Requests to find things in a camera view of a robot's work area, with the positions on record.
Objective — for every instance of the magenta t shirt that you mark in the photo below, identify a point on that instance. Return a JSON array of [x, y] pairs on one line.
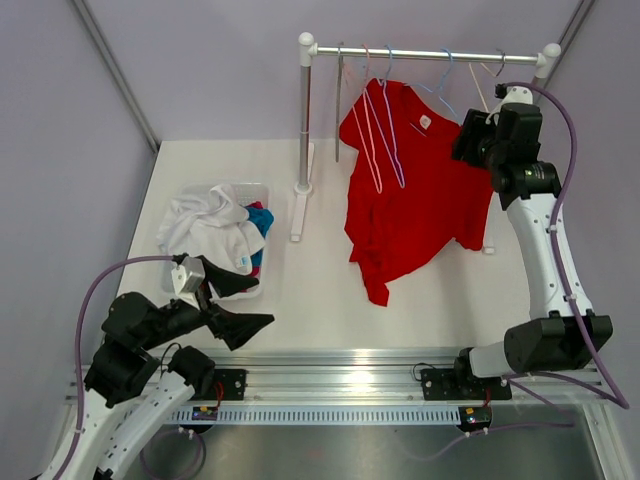
[[254, 240]]

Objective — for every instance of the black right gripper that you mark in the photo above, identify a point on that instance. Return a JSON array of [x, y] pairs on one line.
[[474, 126]]

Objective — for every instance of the cream white hanger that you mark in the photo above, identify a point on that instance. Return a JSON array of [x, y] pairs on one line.
[[493, 73]]

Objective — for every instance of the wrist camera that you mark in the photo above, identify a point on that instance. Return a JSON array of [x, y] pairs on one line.
[[188, 278], [514, 94]]

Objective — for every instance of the red t shirt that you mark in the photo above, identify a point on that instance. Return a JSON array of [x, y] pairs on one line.
[[401, 230]]

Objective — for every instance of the white t shirt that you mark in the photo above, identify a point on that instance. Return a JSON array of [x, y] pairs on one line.
[[210, 225]]

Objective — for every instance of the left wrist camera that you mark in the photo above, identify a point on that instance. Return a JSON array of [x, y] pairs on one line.
[[188, 278]]

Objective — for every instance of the grey hanger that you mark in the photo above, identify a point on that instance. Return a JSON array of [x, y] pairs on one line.
[[339, 78]]

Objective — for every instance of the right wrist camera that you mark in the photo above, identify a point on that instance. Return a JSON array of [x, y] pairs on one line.
[[514, 94]]

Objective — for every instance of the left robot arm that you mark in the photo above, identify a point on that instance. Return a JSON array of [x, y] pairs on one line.
[[115, 419]]

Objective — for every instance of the pink hanger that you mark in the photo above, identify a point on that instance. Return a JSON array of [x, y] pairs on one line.
[[366, 132]]

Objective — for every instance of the white slotted cable duct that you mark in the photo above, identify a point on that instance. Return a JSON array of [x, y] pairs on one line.
[[316, 416]]

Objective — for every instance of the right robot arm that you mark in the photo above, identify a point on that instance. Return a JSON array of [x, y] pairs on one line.
[[564, 332]]

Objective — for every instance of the blue t shirt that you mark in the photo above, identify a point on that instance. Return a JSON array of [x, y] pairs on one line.
[[262, 219]]

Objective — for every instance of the metal clothes rack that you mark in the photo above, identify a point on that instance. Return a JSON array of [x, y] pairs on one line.
[[544, 63]]

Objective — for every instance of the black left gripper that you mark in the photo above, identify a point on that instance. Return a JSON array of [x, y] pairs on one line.
[[233, 327]]

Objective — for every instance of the light blue hanger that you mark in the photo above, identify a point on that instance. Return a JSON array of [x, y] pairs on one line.
[[392, 147], [438, 90]]

